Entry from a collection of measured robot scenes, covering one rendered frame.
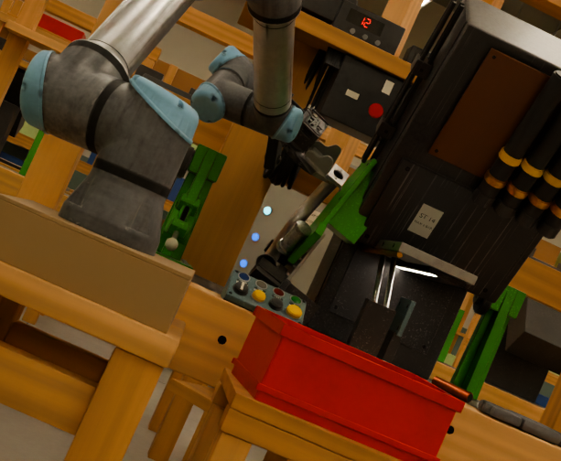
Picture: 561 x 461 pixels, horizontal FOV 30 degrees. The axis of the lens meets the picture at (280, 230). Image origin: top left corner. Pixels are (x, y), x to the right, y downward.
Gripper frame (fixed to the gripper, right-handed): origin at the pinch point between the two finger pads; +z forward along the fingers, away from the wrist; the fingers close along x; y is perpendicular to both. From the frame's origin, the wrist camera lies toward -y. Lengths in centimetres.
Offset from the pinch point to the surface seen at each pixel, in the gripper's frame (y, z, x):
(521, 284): -6, 57, 36
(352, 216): 5.4, 7.0, -13.0
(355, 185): 9.8, 2.9, -10.8
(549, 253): -298, 266, 636
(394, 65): 15.8, -6.1, 28.0
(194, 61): -544, -95, 828
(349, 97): 5.4, -8.5, 21.2
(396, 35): 18.4, -10.4, 34.3
